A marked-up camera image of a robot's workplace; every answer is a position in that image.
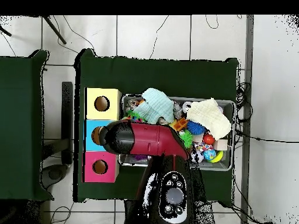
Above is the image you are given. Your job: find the mint green knitted cloth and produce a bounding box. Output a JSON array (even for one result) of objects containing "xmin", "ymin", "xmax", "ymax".
[{"xmin": 133, "ymin": 87, "xmax": 175, "ymax": 124}]

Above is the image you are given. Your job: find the black upright panel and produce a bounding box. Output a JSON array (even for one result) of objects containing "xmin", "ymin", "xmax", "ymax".
[{"xmin": 61, "ymin": 81, "xmax": 74, "ymax": 165}]

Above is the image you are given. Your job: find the black and white soccer ball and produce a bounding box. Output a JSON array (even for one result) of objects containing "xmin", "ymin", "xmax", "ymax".
[{"xmin": 190, "ymin": 150, "xmax": 204, "ymax": 163}]

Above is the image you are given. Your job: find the black cable bundle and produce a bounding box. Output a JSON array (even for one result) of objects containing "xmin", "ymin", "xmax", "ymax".
[{"xmin": 234, "ymin": 81, "xmax": 254, "ymax": 123}]

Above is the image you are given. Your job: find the silver wire mesh bin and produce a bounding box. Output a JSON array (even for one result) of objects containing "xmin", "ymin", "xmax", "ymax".
[{"xmin": 119, "ymin": 93, "xmax": 236, "ymax": 172}]

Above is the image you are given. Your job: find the dark green side cloth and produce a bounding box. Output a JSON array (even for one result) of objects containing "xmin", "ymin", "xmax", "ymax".
[{"xmin": 0, "ymin": 49, "xmax": 54, "ymax": 202}]

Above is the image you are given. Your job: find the dark green table cloth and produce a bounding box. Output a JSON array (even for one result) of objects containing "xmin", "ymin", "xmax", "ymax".
[{"xmin": 73, "ymin": 48, "xmax": 239, "ymax": 208}]

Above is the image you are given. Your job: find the orange plastic toy crate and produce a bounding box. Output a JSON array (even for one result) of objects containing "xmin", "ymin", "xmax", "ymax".
[{"xmin": 173, "ymin": 117, "xmax": 189, "ymax": 132}]

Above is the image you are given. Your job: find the small green puffer toy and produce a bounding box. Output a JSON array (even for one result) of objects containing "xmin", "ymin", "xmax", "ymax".
[{"xmin": 126, "ymin": 109, "xmax": 141, "ymax": 119}]

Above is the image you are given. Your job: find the grey stand foot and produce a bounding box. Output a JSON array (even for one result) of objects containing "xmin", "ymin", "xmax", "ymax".
[{"xmin": 41, "ymin": 163, "xmax": 69, "ymax": 190}]

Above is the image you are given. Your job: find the large green puffer toy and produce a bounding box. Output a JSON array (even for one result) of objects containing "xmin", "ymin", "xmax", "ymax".
[{"xmin": 179, "ymin": 129, "xmax": 193, "ymax": 149}]

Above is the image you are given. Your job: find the black tripod leg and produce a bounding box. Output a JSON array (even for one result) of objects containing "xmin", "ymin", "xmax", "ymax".
[{"xmin": 43, "ymin": 15, "xmax": 67, "ymax": 45}]

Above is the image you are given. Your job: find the cream knitted cloth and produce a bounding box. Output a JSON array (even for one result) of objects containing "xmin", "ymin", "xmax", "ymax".
[{"xmin": 186, "ymin": 97, "xmax": 232, "ymax": 141}]

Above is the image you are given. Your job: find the globe print ball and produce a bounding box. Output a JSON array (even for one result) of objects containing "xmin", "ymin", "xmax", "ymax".
[{"xmin": 203, "ymin": 149, "xmax": 217, "ymax": 162}]

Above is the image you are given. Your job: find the wooden box with three holes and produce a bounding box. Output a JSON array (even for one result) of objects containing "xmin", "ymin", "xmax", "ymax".
[{"xmin": 82, "ymin": 87, "xmax": 123, "ymax": 183}]

